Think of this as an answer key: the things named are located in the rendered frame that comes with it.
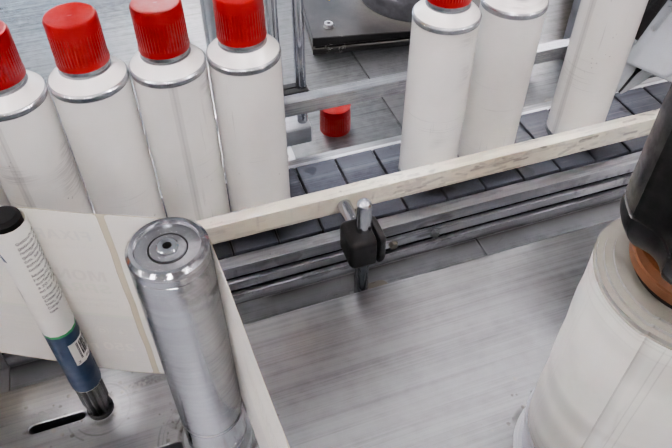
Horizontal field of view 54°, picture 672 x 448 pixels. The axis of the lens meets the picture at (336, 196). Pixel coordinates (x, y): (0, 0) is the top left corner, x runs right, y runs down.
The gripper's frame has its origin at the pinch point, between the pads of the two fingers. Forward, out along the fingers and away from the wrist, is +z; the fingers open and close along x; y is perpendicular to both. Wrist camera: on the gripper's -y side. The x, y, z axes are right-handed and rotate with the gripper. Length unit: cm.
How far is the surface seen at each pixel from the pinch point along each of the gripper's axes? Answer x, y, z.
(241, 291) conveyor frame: -28.9, 5.7, 27.3
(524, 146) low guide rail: -9.7, 4.1, 7.8
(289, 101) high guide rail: -28.6, -2.8, 13.3
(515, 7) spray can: -18.5, 2.4, -2.0
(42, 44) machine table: -41, -42, 36
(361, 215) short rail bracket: -26.0, 9.4, 14.3
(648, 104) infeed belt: 7.8, -0.9, 1.8
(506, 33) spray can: -17.8, 2.5, -0.1
